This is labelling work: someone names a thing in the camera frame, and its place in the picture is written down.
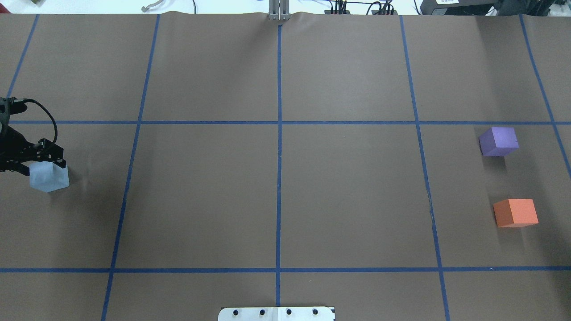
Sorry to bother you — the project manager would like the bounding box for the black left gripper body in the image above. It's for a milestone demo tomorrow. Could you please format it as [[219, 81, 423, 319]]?
[[0, 126, 36, 164]]

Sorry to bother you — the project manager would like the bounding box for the light blue foam block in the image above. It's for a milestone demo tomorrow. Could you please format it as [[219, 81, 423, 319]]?
[[29, 162, 70, 193]]

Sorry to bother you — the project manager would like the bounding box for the purple foam block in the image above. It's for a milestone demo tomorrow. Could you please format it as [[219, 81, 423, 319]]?
[[478, 127, 520, 157]]

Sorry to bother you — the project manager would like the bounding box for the orange foam block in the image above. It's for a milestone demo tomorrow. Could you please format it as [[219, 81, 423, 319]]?
[[492, 198, 539, 228]]

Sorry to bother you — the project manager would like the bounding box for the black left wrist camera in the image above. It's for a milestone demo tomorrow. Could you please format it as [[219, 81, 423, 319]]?
[[0, 97, 27, 116]]

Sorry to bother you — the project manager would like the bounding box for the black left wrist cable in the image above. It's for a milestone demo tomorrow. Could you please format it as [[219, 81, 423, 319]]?
[[21, 99, 58, 144]]

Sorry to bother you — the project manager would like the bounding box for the aluminium frame post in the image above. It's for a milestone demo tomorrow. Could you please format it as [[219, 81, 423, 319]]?
[[268, 0, 291, 21]]

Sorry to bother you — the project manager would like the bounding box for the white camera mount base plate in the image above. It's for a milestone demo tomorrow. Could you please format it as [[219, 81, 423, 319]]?
[[218, 306, 336, 321]]

